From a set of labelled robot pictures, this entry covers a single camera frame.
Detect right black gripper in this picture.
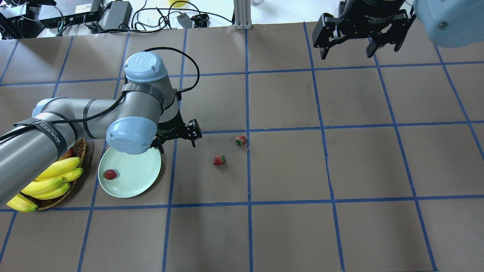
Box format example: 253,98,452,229
312,0,416,60

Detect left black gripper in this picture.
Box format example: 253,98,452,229
150,110,202,154

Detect red strawberry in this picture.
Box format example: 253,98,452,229
102,169,118,180
235,135,247,147
213,154,226,166

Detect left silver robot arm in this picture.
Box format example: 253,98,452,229
0,47,202,206

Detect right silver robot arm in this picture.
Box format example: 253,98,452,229
312,0,484,60

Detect light green plate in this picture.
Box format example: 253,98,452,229
98,147,162,198

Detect wicker fruit basket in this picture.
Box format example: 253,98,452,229
19,138,87,211

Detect red apple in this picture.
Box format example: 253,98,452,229
64,148,74,158

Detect yellow banana bunch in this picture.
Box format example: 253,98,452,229
6,157,83,212

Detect black power brick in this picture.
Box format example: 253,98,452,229
101,0,132,29

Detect aluminium frame post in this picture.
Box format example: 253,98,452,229
233,0,253,31

